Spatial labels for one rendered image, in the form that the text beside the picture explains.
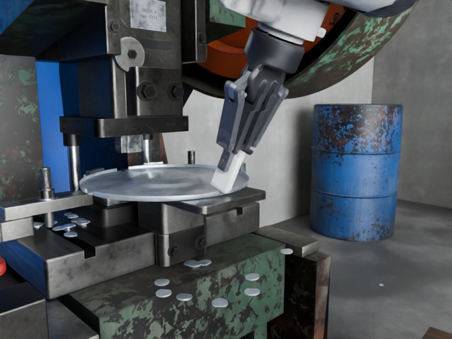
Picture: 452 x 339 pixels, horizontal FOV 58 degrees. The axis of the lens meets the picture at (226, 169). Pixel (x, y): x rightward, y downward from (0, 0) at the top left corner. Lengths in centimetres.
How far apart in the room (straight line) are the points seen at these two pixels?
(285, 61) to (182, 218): 32
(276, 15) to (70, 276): 45
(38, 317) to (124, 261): 20
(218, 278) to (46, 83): 143
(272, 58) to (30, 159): 58
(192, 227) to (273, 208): 237
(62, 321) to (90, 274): 10
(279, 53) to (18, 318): 42
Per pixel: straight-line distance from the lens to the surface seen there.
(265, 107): 58
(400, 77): 405
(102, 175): 80
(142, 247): 70
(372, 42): 94
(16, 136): 92
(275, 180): 302
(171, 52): 78
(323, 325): 90
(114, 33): 68
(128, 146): 80
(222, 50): 109
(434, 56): 396
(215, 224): 79
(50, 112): 196
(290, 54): 53
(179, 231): 70
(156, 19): 77
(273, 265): 81
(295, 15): 52
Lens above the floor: 93
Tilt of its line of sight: 10 degrees down
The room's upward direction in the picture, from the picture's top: straight up
